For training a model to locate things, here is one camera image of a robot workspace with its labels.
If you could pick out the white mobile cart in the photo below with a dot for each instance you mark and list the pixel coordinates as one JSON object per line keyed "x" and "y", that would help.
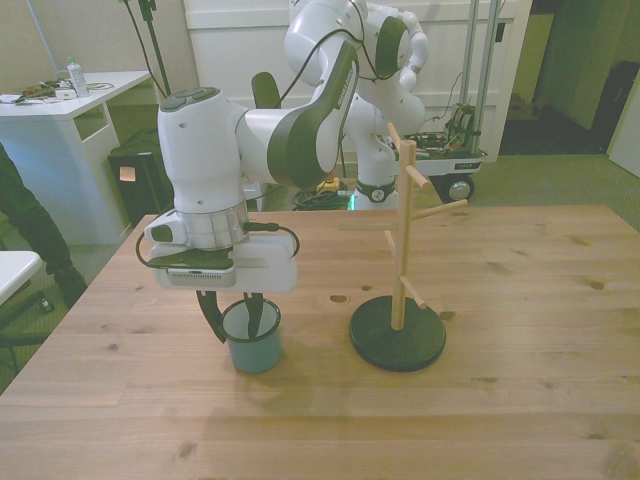
{"x": 450, "y": 155}

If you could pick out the yellow emergency stop button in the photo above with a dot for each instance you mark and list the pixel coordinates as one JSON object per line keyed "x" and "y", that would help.
{"x": 334, "y": 186}

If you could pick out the black box with orange note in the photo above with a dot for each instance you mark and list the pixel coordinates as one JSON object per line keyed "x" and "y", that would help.
{"x": 140, "y": 190}

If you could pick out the black suitcase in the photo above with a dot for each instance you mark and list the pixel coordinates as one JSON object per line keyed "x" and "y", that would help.
{"x": 617, "y": 110}

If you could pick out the white desk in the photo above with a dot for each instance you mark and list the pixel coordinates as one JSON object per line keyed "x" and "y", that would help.
{"x": 45, "y": 150}

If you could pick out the black tripod stand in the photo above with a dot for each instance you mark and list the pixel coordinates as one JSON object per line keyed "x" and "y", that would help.
{"x": 159, "y": 60}

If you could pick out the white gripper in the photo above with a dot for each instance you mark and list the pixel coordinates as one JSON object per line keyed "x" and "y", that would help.
{"x": 265, "y": 270}

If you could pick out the wooden mug tree black base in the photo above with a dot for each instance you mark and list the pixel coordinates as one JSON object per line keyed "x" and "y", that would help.
{"x": 397, "y": 345}

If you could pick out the white seat edge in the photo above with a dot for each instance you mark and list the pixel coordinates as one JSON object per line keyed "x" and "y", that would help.
{"x": 15, "y": 270}

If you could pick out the black office chair base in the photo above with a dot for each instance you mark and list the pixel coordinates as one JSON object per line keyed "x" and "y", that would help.
{"x": 20, "y": 320}

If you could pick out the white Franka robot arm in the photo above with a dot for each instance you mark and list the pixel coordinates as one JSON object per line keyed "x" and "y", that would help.
{"x": 200, "y": 150}

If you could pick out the small white box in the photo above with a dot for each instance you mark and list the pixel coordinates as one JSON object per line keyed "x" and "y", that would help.
{"x": 65, "y": 94}

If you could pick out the light blue enamel mug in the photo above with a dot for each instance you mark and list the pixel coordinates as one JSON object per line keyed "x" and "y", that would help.
{"x": 257, "y": 352}

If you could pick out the grey cart wheel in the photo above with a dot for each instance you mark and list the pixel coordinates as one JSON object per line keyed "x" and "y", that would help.
{"x": 461, "y": 190}

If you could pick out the person leg dark trousers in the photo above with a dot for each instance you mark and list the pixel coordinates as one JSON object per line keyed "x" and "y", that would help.
{"x": 30, "y": 215}

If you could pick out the clear plastic bottle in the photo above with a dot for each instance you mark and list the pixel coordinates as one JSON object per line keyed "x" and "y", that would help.
{"x": 78, "y": 77}

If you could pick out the aluminium post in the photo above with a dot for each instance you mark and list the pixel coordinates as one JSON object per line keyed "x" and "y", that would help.
{"x": 486, "y": 75}

